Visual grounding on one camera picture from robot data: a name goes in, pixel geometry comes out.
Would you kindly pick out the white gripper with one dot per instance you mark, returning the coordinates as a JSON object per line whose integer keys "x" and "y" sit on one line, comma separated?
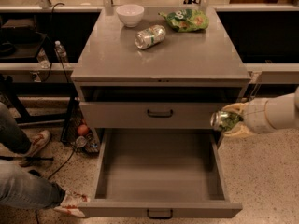
{"x": 256, "y": 115}

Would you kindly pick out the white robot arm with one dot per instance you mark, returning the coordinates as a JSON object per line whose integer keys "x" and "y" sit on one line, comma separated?
{"x": 282, "y": 112}

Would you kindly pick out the grey drawer cabinet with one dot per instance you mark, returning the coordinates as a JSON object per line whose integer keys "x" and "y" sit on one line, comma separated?
{"x": 198, "y": 67}

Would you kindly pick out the open grey bottom drawer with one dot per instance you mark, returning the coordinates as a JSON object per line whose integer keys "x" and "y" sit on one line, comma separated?
{"x": 159, "y": 174}

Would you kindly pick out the silver green soda can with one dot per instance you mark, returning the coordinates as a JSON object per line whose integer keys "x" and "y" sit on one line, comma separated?
{"x": 149, "y": 37}

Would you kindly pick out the closed grey middle drawer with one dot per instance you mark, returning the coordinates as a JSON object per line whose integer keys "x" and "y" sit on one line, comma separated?
{"x": 149, "y": 115}

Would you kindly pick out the silver can on floor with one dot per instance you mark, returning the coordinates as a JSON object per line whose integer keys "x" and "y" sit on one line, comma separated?
{"x": 81, "y": 141}

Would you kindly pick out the green chip bag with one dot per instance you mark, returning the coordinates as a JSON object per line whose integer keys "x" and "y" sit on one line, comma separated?
{"x": 186, "y": 20}

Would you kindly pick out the white bowl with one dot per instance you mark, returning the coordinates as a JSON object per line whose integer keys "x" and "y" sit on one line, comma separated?
{"x": 130, "y": 15}

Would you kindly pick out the orange fruit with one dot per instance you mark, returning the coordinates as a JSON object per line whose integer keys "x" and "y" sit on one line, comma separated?
{"x": 82, "y": 130}

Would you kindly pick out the white orange sneaker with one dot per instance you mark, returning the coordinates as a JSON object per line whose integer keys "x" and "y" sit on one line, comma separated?
{"x": 70, "y": 203}
{"x": 38, "y": 142}

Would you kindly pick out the clear water bottle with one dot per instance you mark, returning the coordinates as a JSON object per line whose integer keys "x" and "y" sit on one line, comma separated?
{"x": 43, "y": 59}
{"x": 61, "y": 52}

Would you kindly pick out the person leg in jeans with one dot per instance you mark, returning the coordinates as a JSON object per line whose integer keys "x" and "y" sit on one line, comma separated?
{"x": 11, "y": 135}
{"x": 23, "y": 190}

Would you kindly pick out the black side table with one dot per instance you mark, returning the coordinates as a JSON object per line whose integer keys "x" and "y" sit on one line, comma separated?
{"x": 21, "y": 74}

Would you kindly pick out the black wire basket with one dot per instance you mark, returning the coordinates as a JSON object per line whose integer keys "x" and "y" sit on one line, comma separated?
{"x": 76, "y": 132}

